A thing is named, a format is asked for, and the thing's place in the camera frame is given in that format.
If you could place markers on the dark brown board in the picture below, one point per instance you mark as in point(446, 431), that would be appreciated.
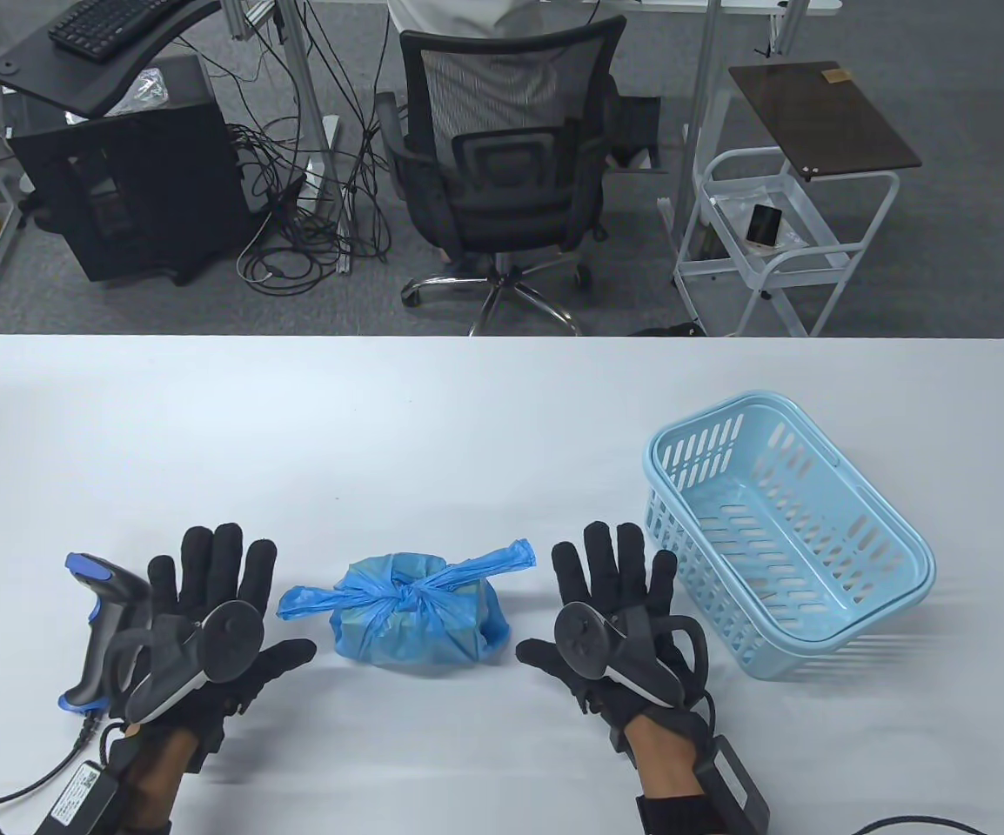
point(824, 122)

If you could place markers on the white metal cart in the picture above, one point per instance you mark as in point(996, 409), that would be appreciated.
point(859, 177)

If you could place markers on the black smartphone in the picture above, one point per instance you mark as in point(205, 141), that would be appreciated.
point(763, 224)

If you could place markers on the light blue plastic basket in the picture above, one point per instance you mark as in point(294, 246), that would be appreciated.
point(780, 531)

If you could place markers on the black white tracking controller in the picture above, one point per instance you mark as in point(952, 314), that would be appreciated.
point(171, 687)
point(624, 665)

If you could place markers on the black keyboard shelf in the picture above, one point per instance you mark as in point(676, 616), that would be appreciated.
point(76, 87)

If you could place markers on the black wrist sensor box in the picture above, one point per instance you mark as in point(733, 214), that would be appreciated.
point(76, 796)
point(732, 783)

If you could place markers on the black mesh office chair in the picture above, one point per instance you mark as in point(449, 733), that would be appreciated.
point(502, 191)

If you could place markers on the person's left forearm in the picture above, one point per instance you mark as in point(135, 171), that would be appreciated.
point(158, 774)

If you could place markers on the grey metal desk leg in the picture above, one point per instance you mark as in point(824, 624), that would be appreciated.
point(306, 87)
point(698, 87)

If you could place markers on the person's left hand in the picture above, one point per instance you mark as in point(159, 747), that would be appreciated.
point(224, 565)

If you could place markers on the person's right hand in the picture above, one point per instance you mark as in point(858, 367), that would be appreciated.
point(615, 565)

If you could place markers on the clear plastic bag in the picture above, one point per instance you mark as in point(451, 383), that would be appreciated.
point(141, 91)

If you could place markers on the black blue barcode scanner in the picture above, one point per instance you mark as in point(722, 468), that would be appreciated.
point(102, 626)

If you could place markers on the blue plastic bag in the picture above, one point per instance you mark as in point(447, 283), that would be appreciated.
point(415, 626)

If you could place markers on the black keyboard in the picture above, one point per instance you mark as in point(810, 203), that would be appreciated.
point(110, 22)

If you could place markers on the black computer tower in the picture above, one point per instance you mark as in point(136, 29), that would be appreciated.
point(145, 191)

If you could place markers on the black open box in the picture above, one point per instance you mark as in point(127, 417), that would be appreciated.
point(637, 130)

